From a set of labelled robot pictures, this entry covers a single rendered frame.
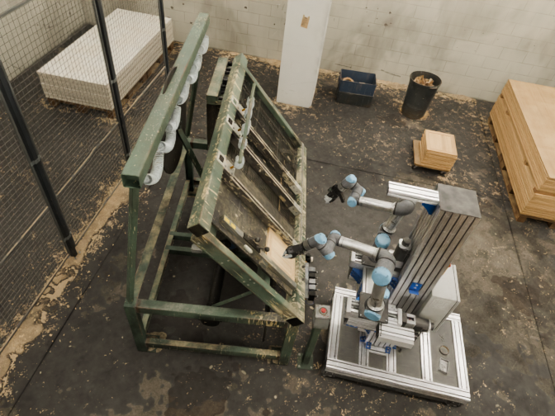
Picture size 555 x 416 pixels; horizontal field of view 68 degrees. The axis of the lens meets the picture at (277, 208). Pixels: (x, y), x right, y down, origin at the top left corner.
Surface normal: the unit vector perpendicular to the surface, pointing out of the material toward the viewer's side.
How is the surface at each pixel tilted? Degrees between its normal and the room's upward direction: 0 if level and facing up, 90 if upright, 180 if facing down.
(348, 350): 0
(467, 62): 90
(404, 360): 0
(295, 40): 90
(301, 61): 90
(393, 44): 90
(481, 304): 0
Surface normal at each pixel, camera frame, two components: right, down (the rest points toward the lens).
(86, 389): 0.11, -0.69
